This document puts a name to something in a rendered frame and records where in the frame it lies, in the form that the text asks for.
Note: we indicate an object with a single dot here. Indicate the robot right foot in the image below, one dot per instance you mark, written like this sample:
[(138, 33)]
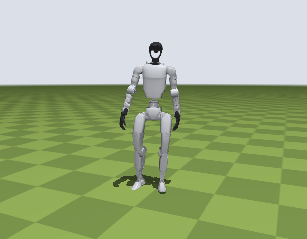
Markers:
[(138, 184)]

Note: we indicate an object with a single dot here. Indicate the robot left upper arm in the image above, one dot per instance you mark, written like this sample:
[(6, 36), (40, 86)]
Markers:
[(173, 81)]

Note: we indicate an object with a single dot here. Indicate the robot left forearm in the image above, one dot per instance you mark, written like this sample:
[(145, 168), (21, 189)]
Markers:
[(176, 104)]

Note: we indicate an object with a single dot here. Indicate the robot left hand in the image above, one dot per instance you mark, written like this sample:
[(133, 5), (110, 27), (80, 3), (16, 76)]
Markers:
[(177, 120)]

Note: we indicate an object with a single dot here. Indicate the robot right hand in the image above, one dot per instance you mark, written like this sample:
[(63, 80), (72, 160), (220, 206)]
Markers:
[(122, 118)]

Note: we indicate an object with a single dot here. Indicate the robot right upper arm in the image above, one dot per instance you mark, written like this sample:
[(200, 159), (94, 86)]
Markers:
[(135, 79)]

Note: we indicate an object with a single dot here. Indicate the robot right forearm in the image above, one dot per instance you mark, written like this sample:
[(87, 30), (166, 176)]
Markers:
[(127, 101)]

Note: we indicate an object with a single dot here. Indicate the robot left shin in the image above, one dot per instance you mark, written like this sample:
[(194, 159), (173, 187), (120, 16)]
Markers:
[(163, 160)]

